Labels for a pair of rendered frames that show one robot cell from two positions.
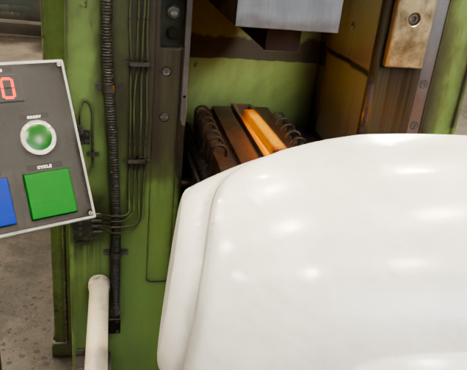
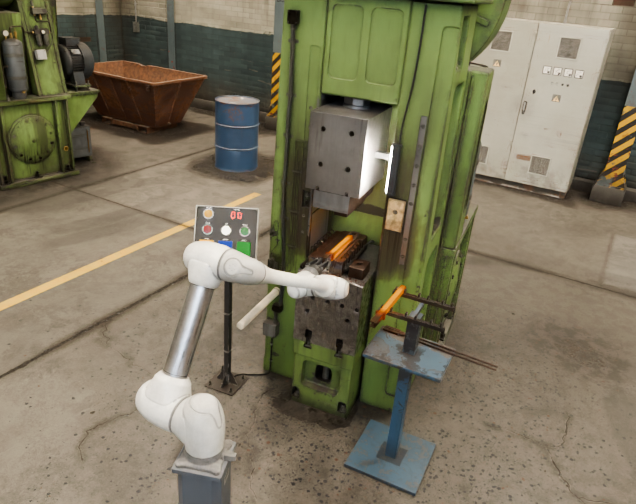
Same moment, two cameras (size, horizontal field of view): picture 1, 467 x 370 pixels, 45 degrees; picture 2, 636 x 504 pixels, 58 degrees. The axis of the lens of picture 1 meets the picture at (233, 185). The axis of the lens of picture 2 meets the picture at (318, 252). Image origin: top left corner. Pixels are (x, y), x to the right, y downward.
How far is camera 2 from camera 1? 220 cm
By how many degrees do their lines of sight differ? 31
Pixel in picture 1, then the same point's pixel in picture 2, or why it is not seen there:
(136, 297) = (289, 301)
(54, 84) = (254, 216)
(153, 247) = not seen: hidden behind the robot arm
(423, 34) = (399, 218)
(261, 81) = (369, 223)
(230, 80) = (356, 220)
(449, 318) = (197, 256)
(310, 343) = (188, 256)
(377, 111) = (385, 246)
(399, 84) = (393, 237)
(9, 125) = (237, 226)
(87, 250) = not seen: hidden behind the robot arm
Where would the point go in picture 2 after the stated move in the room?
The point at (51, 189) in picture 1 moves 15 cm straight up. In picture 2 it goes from (243, 247) to (244, 222)
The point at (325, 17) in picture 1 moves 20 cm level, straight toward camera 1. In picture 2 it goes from (342, 208) to (316, 217)
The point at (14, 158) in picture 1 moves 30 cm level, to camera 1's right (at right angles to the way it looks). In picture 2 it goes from (236, 236) to (278, 253)
